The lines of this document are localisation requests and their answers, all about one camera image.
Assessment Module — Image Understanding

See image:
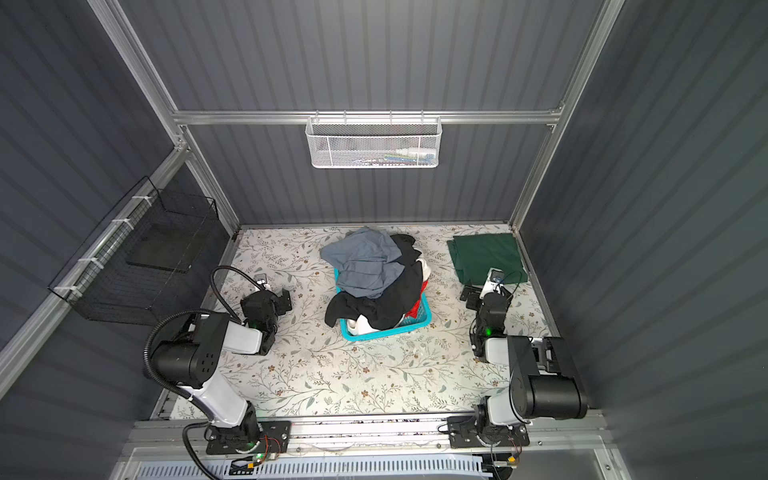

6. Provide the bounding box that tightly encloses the teal plastic laundry basket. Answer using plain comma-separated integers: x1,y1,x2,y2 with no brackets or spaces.
333,268,433,343

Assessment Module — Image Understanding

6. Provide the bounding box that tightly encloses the grey-blue t-shirt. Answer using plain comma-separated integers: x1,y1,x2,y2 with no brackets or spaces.
320,227,405,299

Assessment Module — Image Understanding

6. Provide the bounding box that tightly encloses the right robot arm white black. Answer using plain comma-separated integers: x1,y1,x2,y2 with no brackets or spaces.
451,285,589,447

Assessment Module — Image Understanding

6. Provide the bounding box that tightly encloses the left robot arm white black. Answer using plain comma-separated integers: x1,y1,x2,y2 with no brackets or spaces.
142,265,293,453

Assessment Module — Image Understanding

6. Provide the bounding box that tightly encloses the folded dark green t-shirt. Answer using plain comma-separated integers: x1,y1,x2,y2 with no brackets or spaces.
447,233,528,286

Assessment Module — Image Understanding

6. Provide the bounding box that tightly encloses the red garment in basket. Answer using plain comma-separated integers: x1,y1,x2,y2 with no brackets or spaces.
405,280,429,319

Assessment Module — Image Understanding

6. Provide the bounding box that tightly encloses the black t-shirt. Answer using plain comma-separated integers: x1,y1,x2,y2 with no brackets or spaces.
324,232,429,331

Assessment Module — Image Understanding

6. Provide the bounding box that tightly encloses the white garment in basket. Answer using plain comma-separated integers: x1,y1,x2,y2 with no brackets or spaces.
346,315,378,336

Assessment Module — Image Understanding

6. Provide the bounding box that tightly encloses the floral table cloth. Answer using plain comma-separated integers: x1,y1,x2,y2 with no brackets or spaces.
170,223,553,419

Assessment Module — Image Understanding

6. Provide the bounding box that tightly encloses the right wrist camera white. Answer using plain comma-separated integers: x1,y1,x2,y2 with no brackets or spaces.
480,268,506,298

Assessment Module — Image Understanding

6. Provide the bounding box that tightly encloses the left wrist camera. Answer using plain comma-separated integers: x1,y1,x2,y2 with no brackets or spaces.
253,273,269,290

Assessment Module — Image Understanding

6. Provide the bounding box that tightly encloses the black wire side basket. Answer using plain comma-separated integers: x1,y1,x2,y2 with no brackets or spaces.
49,184,221,326

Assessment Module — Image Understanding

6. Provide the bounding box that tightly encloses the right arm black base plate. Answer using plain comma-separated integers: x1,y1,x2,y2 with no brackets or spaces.
447,415,530,449

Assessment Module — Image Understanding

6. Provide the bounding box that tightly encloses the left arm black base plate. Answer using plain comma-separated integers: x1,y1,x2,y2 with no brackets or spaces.
204,421,292,455

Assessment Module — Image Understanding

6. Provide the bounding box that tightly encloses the aluminium front rail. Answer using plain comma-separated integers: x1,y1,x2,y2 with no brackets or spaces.
121,410,615,460

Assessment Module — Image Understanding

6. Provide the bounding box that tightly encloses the white slotted cable duct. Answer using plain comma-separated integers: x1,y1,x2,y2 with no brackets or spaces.
134,454,490,480

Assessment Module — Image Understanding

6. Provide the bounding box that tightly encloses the black corrugated cable hose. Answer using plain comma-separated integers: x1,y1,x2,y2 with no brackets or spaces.
142,265,265,480

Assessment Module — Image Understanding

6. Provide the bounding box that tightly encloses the white bottle in wire basket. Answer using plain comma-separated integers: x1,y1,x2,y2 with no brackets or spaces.
395,147,437,161

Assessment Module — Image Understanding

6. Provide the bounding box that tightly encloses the white wire wall basket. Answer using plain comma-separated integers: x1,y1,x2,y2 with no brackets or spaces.
305,118,443,169

